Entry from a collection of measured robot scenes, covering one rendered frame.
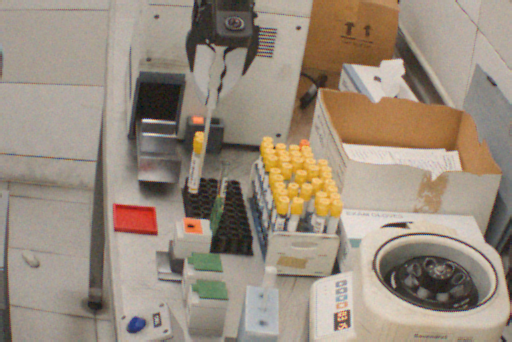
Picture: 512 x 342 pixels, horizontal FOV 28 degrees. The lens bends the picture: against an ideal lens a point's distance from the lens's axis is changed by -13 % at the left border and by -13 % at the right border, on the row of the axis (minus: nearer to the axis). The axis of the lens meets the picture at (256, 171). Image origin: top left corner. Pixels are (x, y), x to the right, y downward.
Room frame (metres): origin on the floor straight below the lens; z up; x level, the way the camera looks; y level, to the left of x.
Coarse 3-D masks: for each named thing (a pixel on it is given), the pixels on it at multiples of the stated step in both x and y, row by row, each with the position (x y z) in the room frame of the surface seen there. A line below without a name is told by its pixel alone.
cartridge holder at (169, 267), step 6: (156, 252) 1.32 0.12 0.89; (162, 252) 1.32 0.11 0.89; (168, 252) 1.32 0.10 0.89; (156, 258) 1.31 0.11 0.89; (162, 258) 1.31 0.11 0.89; (168, 258) 1.31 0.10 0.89; (174, 258) 1.28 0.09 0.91; (180, 258) 1.28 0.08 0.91; (156, 264) 1.30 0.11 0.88; (162, 264) 1.29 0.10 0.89; (168, 264) 1.29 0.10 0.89; (174, 264) 1.28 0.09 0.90; (180, 264) 1.28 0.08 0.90; (162, 270) 1.28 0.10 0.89; (168, 270) 1.28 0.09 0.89; (174, 270) 1.28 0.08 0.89; (180, 270) 1.28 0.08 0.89; (162, 276) 1.27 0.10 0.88; (168, 276) 1.27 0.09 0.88; (174, 276) 1.28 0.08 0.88; (180, 276) 1.28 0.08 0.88
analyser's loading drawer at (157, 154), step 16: (144, 112) 1.69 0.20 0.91; (160, 112) 1.70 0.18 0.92; (144, 128) 1.60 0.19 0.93; (160, 128) 1.61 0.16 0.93; (144, 144) 1.56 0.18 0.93; (160, 144) 1.56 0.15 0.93; (176, 144) 1.60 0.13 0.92; (144, 160) 1.50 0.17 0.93; (160, 160) 1.51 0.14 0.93; (176, 160) 1.51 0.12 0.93; (144, 176) 1.50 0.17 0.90; (160, 176) 1.51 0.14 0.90; (176, 176) 1.51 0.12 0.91
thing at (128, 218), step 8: (120, 208) 1.43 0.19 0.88; (128, 208) 1.44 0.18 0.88; (136, 208) 1.44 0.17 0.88; (144, 208) 1.44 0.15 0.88; (152, 208) 1.45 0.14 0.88; (120, 216) 1.41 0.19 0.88; (128, 216) 1.42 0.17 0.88; (136, 216) 1.42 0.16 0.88; (144, 216) 1.43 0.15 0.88; (152, 216) 1.43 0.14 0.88; (120, 224) 1.39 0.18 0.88; (128, 224) 1.39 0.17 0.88; (136, 224) 1.40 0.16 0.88; (144, 224) 1.40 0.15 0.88; (152, 224) 1.41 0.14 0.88; (128, 232) 1.38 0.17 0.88; (136, 232) 1.38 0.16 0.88; (144, 232) 1.38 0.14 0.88; (152, 232) 1.38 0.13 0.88
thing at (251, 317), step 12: (252, 288) 1.15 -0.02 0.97; (264, 288) 1.15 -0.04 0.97; (252, 300) 1.12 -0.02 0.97; (276, 300) 1.13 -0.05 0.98; (252, 312) 1.10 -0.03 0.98; (264, 312) 1.10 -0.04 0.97; (276, 312) 1.10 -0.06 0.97; (240, 324) 1.13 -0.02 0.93; (252, 324) 1.07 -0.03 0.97; (264, 324) 1.08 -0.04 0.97; (276, 324) 1.08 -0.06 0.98; (240, 336) 1.10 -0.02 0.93; (252, 336) 1.06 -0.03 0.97; (264, 336) 1.06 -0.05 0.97; (276, 336) 1.06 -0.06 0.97
